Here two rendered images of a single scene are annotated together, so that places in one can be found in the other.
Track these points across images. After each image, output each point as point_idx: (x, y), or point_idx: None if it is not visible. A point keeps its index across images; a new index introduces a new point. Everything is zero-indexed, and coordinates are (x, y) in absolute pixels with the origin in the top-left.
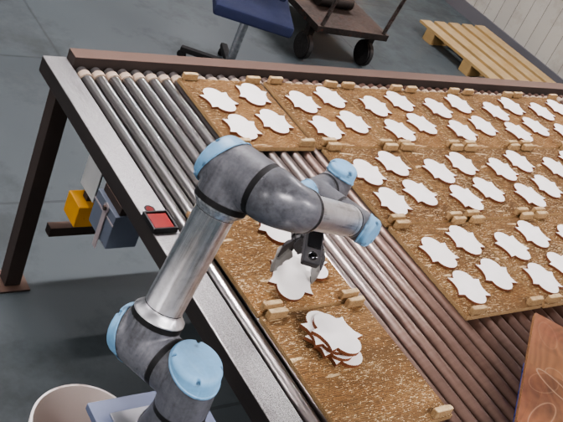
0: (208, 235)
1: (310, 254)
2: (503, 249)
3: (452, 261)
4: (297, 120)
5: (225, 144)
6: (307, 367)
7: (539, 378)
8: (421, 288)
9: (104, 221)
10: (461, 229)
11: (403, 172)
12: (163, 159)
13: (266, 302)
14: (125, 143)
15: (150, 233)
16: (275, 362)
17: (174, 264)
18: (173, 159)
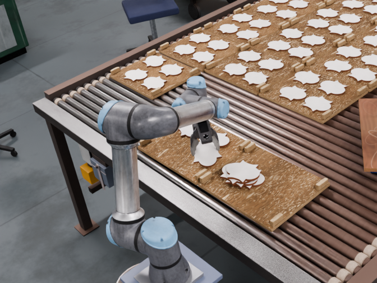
0: (125, 160)
1: (204, 137)
2: (332, 70)
3: (303, 94)
4: (185, 61)
5: (106, 108)
6: (233, 198)
7: (372, 136)
8: (289, 118)
9: (101, 174)
10: (302, 72)
11: (257, 57)
12: None
13: (197, 174)
14: (92, 127)
15: None
16: (215, 204)
17: (118, 183)
18: None
